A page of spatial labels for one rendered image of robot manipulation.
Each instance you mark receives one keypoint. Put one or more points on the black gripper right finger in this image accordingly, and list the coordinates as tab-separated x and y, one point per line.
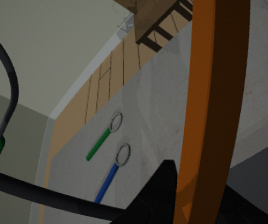
234	209

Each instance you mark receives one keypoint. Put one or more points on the green handle with grey loop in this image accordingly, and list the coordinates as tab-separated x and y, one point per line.
104	136

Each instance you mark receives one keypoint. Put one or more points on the blue handle with grey loop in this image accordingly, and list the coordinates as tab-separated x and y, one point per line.
112	172

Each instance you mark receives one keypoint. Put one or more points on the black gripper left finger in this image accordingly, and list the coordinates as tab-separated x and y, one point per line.
155	203

